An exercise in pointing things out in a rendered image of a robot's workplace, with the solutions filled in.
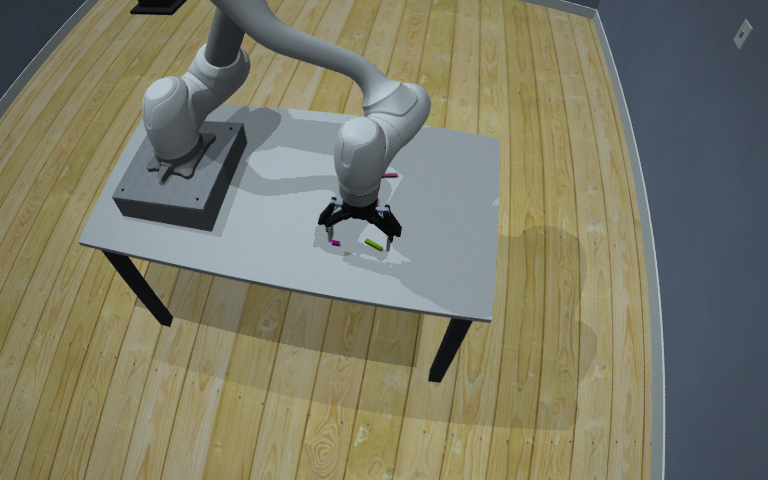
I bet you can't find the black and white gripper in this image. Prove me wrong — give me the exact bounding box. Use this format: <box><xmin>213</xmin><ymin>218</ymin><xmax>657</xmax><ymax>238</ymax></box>
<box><xmin>318</xmin><ymin>197</ymin><xmax>402</xmax><ymax>252</ymax></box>

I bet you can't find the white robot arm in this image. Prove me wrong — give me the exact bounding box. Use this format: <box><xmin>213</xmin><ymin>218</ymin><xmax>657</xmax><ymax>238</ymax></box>
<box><xmin>142</xmin><ymin>0</ymin><xmax>431</xmax><ymax>207</ymax></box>

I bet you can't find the lime green rod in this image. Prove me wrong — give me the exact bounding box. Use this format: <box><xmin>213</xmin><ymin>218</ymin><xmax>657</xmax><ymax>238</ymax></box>
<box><xmin>365</xmin><ymin>239</ymin><xmax>383</xmax><ymax>251</ymax></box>

